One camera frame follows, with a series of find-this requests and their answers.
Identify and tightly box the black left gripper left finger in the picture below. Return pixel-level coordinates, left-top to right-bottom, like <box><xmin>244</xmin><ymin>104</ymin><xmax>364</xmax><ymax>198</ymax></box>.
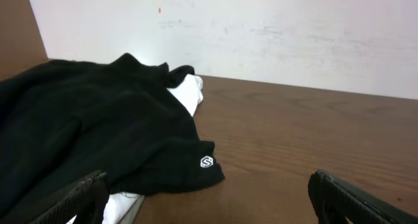
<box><xmin>29</xmin><ymin>170</ymin><xmax>110</xmax><ymax>224</ymax></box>

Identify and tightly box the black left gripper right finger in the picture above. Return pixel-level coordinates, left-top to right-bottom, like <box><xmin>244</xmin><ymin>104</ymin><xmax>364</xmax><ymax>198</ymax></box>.
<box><xmin>308</xmin><ymin>170</ymin><xmax>417</xmax><ymax>224</ymax></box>

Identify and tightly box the black t-shirt with logo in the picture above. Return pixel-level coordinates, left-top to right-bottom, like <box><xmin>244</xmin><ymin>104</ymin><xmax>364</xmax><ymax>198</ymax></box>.
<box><xmin>1</xmin><ymin>54</ymin><xmax>224</xmax><ymax>223</ymax></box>

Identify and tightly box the white t-shirt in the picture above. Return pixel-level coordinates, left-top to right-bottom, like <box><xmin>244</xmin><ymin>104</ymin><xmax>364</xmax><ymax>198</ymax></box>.
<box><xmin>67</xmin><ymin>74</ymin><xmax>204</xmax><ymax>224</ymax></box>

